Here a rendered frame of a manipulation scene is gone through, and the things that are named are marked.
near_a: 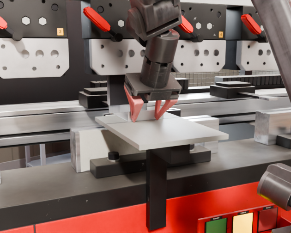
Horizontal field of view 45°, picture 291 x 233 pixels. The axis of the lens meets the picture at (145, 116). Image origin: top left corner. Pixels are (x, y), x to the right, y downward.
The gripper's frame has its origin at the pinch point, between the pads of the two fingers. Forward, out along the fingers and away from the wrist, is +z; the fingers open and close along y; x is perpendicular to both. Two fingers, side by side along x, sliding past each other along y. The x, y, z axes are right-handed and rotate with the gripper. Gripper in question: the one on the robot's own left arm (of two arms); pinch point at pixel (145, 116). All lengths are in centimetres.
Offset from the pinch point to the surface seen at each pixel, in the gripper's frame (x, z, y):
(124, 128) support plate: 4.9, -1.3, 6.6
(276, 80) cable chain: -44, 22, -83
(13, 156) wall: -202, 200, 18
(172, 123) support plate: 4.5, -1.1, -4.3
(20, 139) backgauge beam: -25.1, 25.1, 23.9
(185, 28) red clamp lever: -11.7, -15.1, -11.5
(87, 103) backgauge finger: -25.5, 14.5, 5.6
